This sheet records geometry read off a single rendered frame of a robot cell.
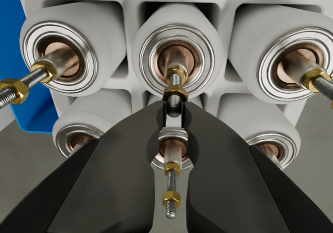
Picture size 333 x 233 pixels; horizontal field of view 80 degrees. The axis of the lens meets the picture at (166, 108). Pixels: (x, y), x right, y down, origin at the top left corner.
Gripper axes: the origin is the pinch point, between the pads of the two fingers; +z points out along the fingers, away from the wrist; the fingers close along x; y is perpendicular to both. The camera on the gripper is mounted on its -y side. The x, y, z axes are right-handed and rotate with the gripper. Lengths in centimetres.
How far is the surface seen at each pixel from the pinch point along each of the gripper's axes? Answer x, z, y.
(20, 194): -57, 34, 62
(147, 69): -2.9, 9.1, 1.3
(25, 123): -32.5, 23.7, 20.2
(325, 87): 11.4, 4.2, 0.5
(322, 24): 12.8, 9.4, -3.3
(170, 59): -0.6, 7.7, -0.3
